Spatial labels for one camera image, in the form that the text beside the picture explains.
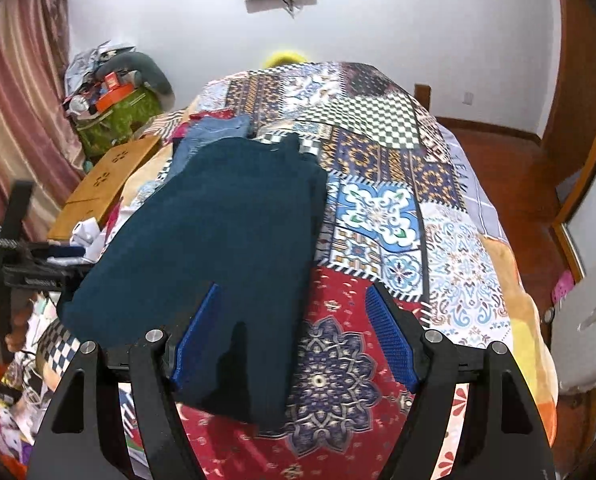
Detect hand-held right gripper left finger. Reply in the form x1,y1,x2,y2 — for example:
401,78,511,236
28,282,223,480

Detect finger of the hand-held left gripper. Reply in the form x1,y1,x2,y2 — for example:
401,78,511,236
7,261,88,288
27,242,88,262

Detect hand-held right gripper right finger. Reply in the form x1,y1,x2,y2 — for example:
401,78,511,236
364,284,559,480

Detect dark teal pants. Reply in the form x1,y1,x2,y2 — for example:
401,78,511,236
58,132,329,434

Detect person's left hand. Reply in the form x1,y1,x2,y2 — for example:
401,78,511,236
0,294,30,356

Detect wooden lap table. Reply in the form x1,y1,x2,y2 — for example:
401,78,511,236
47,135,161,244

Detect patchwork printed blanket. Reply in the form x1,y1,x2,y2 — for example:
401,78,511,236
28,60,562,480

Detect striped pink curtain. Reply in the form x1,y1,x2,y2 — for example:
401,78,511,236
0,0,85,243

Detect green patterned storage box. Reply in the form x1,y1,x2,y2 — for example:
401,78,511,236
75,87,165,159

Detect scattered clutter pile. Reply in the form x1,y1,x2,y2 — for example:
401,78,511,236
0,305,59,463

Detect orange box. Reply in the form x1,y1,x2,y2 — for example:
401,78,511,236
96,83,137,112

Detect striped cloth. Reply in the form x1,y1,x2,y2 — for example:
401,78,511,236
142,109,189,142

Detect heap of clothes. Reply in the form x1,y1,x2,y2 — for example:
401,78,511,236
65,39,135,92

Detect pink slipper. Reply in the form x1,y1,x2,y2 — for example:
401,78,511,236
551,269,575,304

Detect grey long pillow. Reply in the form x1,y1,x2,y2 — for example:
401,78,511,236
95,51,175,97

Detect blue jeans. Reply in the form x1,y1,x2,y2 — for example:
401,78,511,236
170,114,255,182

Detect yellow curved object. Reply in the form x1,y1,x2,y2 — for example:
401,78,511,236
262,48,312,67

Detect wooden door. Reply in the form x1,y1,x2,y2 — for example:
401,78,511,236
536,0,596,223

